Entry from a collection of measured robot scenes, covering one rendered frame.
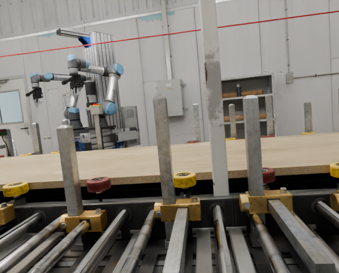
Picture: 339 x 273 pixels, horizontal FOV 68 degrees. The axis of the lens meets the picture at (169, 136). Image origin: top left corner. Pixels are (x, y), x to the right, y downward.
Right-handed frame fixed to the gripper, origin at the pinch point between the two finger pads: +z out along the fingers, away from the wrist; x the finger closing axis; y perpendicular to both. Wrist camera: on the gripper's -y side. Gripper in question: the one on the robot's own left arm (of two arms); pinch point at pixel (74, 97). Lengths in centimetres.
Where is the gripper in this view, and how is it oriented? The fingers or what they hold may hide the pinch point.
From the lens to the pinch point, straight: 230.7
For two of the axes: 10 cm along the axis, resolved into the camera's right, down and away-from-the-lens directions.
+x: -7.4, 0.1, 6.7
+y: 6.6, -1.3, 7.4
